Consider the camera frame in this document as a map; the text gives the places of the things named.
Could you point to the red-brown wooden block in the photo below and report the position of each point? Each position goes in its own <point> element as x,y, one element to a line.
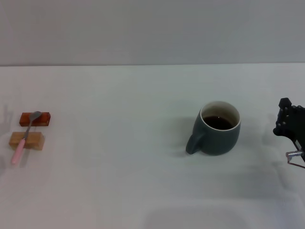
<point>43,119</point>

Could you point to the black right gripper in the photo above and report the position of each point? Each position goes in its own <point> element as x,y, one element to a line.
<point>299,131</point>

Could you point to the light wooden block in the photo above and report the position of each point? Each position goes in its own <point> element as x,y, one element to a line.
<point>35,140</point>

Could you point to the dark coffee liquid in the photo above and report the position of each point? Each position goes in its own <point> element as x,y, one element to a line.
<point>219,122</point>

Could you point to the grey ceramic mug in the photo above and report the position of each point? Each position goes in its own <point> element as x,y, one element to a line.
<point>219,140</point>

